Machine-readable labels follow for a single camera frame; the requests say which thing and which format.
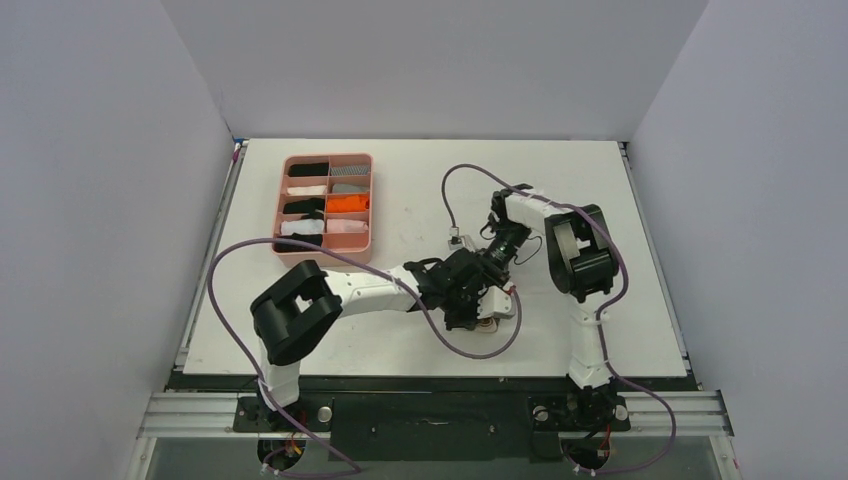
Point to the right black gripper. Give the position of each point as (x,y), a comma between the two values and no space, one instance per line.
(482,254)

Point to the black rolled underwear bottom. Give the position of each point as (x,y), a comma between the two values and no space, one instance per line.
(297,243)

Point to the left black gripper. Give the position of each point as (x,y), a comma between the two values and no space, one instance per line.
(471,320)

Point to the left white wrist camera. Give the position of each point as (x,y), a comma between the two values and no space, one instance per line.
(495,304)

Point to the white rolled underwear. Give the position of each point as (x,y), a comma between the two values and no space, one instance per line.
(302,227)
(316,190)

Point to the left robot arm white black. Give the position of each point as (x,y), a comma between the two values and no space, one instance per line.
(293,315)

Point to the black rolled underwear top left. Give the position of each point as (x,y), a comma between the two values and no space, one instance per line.
(315,169)

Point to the olive underwear beige waistband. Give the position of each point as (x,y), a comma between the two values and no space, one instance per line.
(487,325)

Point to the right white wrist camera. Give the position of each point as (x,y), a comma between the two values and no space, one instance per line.
(457,240)

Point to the white rolled underwear lower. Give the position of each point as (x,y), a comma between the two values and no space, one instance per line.
(302,227)

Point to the aluminium frame rail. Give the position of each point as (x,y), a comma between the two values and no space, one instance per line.
(208,415)

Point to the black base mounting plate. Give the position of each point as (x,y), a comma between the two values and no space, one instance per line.
(428,418)

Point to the orange rolled underwear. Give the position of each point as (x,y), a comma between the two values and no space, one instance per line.
(347,203)

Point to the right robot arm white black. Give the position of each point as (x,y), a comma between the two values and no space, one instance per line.
(581,261)

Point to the black rolled underwear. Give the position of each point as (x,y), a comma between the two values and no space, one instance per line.
(311,208)
(315,169)
(297,243)

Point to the grey striped rolled underwear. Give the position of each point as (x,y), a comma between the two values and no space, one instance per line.
(351,170)

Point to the pink rolled underwear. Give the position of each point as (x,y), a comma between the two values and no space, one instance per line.
(344,226)

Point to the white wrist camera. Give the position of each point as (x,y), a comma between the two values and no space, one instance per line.
(495,304)
(457,240)

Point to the black rolled underwear middle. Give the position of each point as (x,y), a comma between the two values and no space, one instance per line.
(311,208)

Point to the white rolled underwear upper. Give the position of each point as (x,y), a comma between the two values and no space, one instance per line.
(316,190)

